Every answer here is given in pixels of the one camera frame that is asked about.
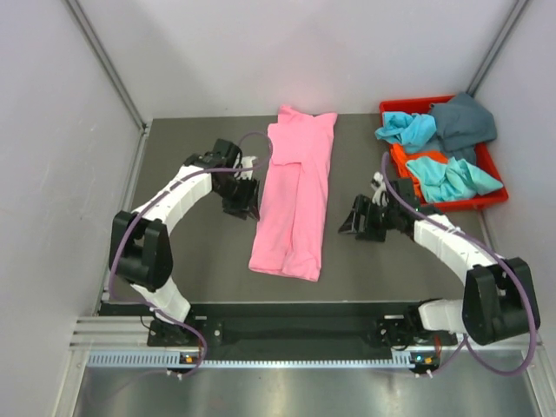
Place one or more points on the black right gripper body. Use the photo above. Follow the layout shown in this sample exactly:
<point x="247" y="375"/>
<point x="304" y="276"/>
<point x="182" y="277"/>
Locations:
<point x="383" y="217"/>

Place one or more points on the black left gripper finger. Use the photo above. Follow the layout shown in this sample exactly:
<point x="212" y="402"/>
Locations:
<point x="252" y="207"/>
<point x="240" y="214"/>

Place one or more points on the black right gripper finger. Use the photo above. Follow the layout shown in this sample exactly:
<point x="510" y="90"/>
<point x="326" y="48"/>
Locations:
<point x="371" y="235"/>
<point x="352" y="225"/>

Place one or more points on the left aluminium corner post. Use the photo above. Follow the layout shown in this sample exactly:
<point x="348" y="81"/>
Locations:
<point x="91" y="37"/>

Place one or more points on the slotted cable duct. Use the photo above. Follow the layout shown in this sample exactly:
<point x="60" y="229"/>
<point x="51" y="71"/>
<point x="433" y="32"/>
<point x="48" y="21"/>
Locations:
<point x="182" y="360"/>

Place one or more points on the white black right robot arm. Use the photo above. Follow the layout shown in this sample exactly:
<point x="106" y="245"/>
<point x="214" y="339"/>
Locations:
<point x="499" y="301"/>

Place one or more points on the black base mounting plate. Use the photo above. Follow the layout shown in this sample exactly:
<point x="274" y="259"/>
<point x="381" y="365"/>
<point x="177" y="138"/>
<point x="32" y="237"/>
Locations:
<point x="374" y="332"/>

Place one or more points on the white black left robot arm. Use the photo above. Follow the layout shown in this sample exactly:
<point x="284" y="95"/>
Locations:
<point x="140" y="250"/>

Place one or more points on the aluminium frame rail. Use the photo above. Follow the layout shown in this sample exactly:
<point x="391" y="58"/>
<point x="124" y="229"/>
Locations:
<point x="121" y="332"/>

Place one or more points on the light blue t shirt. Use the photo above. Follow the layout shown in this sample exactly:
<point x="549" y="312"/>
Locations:
<point x="411" y="131"/>

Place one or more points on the red plastic bin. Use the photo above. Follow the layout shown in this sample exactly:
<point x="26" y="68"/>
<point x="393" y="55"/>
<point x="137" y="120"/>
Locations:
<point x="484" y="160"/>

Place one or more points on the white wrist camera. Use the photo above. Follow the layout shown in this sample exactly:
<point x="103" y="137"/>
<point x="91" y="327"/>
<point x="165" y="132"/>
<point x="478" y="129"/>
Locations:
<point x="247" y="163"/>
<point x="378" y="184"/>

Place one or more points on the grey blue t shirt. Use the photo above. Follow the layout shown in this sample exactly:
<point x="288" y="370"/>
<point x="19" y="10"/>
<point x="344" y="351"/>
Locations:
<point x="461" y="124"/>

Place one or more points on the pink t shirt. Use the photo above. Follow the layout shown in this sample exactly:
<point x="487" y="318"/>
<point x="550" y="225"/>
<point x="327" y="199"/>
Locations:
<point x="289" y="236"/>

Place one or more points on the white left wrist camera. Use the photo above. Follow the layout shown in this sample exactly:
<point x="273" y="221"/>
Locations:
<point x="247" y="163"/>

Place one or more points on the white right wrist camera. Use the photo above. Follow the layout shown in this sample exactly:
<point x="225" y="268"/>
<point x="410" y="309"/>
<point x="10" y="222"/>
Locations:
<point x="378" y="184"/>

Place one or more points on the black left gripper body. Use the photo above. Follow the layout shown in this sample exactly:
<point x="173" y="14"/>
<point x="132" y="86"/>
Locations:
<point x="235" y="192"/>

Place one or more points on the right aluminium corner post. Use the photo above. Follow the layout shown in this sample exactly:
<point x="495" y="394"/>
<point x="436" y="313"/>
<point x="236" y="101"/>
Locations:
<point x="509" y="24"/>

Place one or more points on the teal t shirt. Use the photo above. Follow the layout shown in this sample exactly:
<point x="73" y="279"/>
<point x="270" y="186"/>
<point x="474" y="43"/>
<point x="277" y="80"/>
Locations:
<point x="454" y="181"/>

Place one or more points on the orange t shirt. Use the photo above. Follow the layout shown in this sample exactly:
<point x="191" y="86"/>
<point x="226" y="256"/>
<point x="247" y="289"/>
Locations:
<point x="400" y="159"/>

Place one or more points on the aluminium corner post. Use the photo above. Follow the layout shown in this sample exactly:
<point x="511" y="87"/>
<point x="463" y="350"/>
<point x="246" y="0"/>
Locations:
<point x="91" y="37"/>
<point x="509" y="24"/>

